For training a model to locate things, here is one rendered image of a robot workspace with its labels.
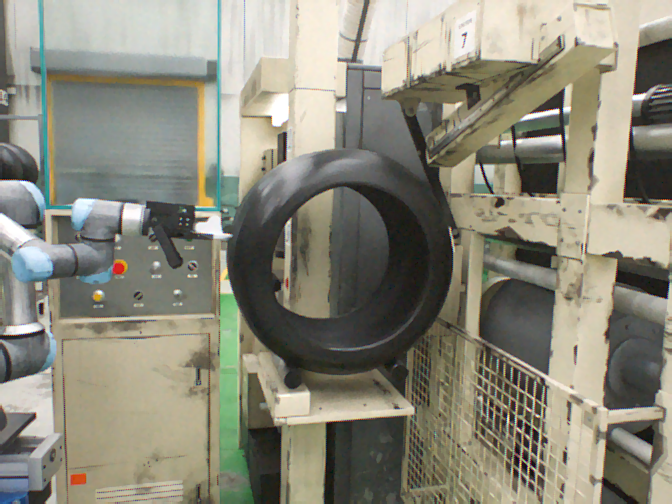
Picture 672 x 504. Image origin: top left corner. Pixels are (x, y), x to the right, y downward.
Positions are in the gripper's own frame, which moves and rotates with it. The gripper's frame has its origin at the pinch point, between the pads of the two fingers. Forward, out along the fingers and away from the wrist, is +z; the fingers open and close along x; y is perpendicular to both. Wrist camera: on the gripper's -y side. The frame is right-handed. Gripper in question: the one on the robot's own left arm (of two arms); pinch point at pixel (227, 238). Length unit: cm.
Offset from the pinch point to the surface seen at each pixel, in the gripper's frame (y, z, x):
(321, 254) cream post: -4.1, 30.8, 27.0
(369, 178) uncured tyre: 18.9, 30.6, -12.2
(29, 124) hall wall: 83, -303, 980
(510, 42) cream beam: 49, 49, -36
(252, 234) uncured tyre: 2.5, 4.8, -10.7
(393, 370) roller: -29, 45, -9
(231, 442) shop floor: -120, 24, 144
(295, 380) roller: -32.1, 19.4, -9.7
